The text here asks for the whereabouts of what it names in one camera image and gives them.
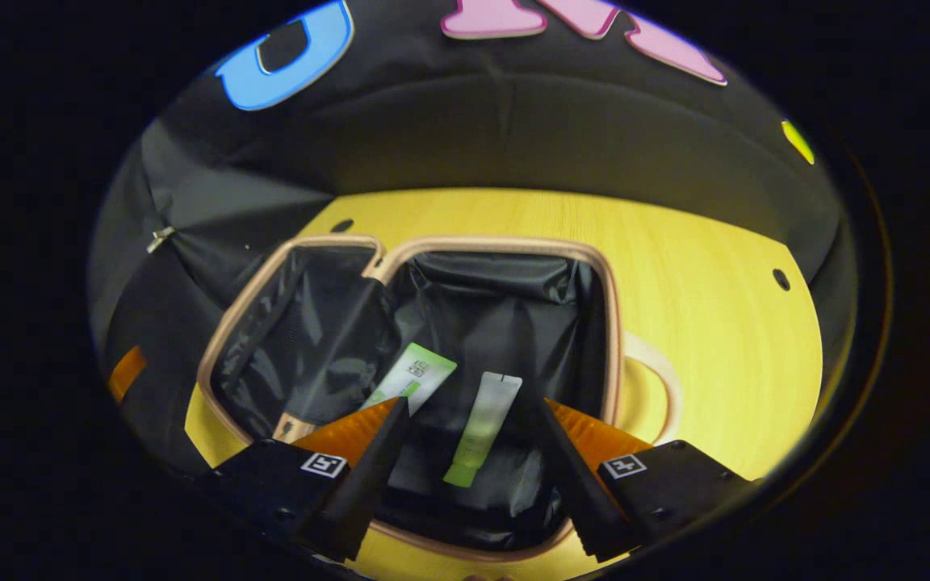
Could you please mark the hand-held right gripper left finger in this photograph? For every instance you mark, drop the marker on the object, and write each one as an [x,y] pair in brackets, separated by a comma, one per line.
[368,476]

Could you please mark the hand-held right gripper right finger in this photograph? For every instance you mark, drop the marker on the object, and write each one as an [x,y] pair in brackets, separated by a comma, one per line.
[566,476]

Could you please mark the pink scalloped suitcase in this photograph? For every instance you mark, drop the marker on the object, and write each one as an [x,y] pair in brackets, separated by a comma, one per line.
[505,315]

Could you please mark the white tube with green label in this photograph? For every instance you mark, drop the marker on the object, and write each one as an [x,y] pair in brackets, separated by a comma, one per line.
[421,371]

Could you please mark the silver clip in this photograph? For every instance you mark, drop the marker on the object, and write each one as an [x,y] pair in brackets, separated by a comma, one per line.
[160,238]

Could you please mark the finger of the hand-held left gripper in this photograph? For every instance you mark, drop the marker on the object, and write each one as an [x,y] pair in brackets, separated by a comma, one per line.
[126,374]

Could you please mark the white green gradient tube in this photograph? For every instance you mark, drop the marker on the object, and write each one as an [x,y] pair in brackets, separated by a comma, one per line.
[485,420]

